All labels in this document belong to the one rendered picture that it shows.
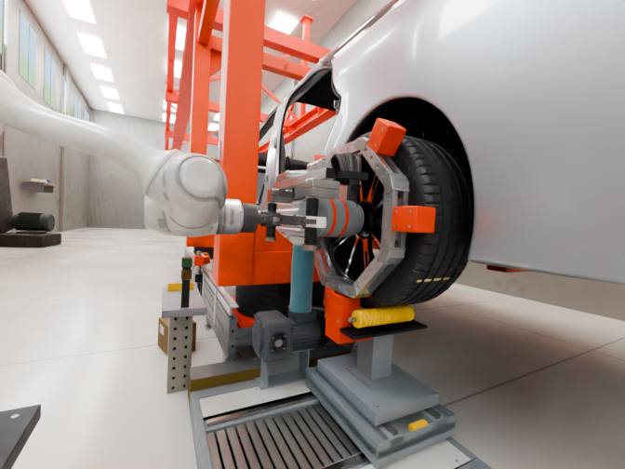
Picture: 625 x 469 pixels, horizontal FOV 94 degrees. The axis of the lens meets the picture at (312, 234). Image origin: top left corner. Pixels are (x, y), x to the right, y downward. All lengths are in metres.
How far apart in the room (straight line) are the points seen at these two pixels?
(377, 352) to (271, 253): 0.64
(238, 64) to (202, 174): 1.06
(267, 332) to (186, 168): 0.90
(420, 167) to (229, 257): 0.88
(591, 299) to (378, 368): 3.52
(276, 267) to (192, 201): 0.98
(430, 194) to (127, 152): 0.73
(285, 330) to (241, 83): 1.11
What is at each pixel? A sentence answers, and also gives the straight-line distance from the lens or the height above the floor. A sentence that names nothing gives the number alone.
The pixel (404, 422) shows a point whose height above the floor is 0.15.
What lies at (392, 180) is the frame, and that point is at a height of 0.96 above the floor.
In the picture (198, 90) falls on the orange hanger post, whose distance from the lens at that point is 3.53.
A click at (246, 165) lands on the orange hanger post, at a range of 1.40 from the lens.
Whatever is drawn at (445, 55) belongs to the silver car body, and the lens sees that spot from 1.11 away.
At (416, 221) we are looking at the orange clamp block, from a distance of 0.80.
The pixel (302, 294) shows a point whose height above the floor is 0.55.
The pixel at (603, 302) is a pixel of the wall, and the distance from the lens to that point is 4.49.
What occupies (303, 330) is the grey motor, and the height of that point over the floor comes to 0.34.
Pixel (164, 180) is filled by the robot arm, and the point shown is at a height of 0.88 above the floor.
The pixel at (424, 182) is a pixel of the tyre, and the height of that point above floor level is 0.96.
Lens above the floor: 0.82
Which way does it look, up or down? 2 degrees down
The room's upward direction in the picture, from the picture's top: 3 degrees clockwise
